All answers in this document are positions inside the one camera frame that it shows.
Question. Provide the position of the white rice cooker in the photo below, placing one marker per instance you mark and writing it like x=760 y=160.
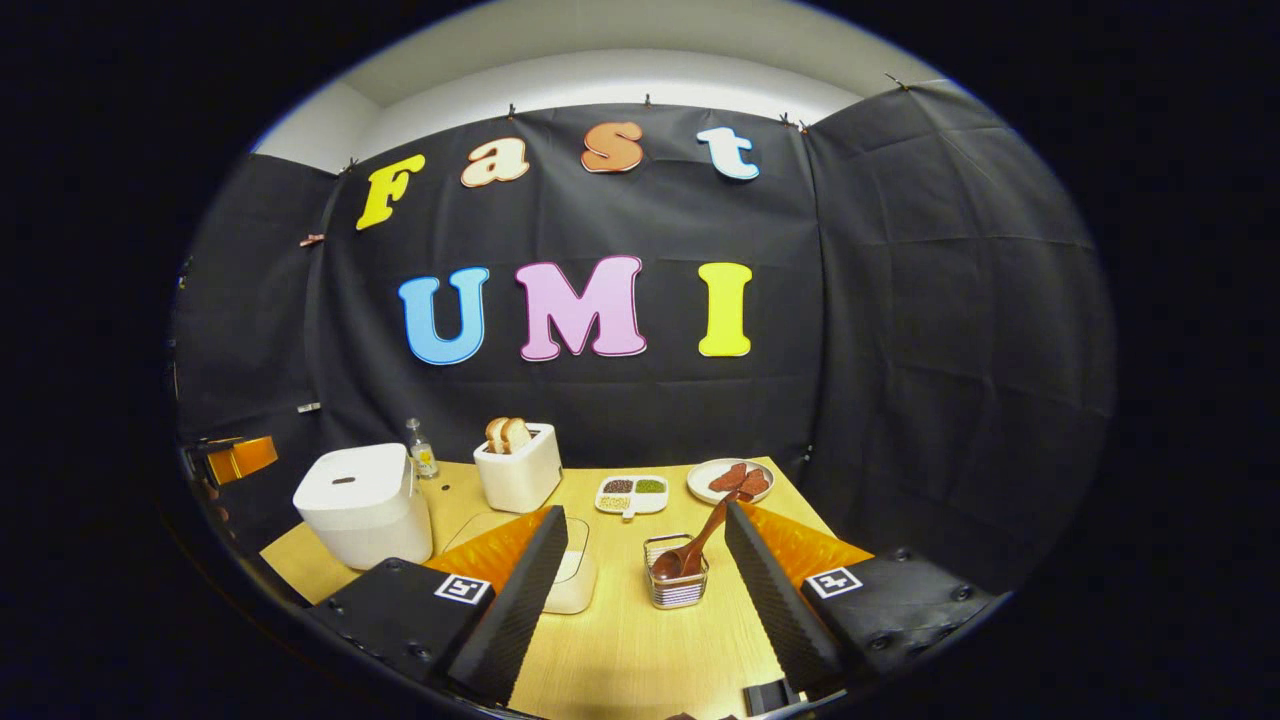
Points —
x=360 y=510

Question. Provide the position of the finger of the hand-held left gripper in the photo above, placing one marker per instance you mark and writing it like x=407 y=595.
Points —
x=245 y=460

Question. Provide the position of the pile of dark beans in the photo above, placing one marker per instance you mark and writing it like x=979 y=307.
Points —
x=618 y=486

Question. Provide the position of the small glass bottle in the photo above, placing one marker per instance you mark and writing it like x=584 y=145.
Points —
x=423 y=455

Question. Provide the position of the red meat piece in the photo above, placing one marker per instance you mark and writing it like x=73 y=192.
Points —
x=753 y=483
x=728 y=477

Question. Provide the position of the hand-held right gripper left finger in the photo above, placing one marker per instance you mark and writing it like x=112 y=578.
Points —
x=515 y=610

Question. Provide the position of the black backdrop cloth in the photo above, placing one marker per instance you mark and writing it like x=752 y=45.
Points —
x=900 y=300

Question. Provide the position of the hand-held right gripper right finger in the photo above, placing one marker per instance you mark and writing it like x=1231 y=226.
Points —
x=765 y=600

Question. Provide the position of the pile of yellow soybeans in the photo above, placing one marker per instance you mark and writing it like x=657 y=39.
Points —
x=613 y=503

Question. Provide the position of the pile of white rice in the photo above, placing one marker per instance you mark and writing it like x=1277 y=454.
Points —
x=572 y=585

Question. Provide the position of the brown wooden spoon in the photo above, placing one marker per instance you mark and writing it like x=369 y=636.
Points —
x=700 y=540

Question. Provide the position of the white round plate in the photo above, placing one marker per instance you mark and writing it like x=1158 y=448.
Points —
x=700 y=488

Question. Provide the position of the white toaster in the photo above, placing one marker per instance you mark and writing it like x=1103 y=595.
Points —
x=520 y=480

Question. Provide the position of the white divided dish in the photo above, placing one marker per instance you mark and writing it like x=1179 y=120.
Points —
x=632 y=498

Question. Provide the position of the pile of green beans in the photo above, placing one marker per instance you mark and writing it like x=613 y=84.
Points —
x=650 y=486

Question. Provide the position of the clear glass dish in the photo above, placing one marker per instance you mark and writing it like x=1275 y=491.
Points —
x=585 y=590

